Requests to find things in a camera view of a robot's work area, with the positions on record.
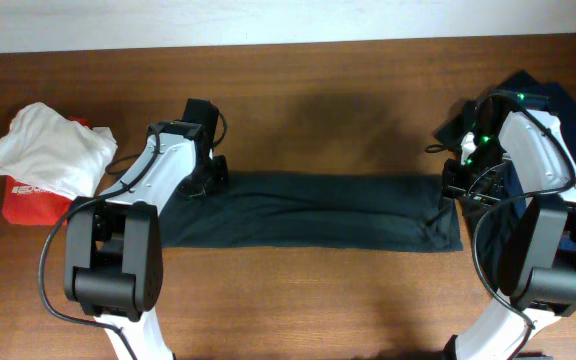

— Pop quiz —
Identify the black Nike t-shirt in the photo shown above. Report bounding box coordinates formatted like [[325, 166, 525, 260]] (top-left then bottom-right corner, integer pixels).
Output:
[[159, 173, 463, 253]]

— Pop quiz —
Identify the dark green t-shirt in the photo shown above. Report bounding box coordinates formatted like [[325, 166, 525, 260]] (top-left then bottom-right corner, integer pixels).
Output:
[[433, 70, 540, 291]]

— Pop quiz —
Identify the right black cable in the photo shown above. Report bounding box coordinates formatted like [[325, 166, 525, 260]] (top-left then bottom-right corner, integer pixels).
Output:
[[425, 92, 576, 360]]

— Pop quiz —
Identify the black cable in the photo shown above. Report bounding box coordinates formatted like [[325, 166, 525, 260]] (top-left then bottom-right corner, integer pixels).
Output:
[[425, 92, 576, 360], [37, 110, 229, 360]]

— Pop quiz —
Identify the left black cable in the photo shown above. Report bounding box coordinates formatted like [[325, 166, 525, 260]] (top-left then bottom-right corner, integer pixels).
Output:
[[37, 110, 229, 360]]

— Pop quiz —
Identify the white folded t-shirt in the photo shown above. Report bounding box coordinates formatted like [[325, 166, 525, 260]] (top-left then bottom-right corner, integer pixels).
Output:
[[0, 102, 117, 200]]

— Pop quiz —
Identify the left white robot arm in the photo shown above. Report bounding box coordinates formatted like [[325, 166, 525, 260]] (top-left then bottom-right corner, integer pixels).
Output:
[[64, 98, 228, 359]]

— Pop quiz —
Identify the red folded t-shirt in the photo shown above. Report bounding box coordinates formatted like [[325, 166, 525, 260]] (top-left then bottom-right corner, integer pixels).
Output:
[[1, 116, 93, 227]]

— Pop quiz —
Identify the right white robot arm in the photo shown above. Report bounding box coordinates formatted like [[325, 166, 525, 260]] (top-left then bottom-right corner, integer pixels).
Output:
[[437, 88, 576, 359]]

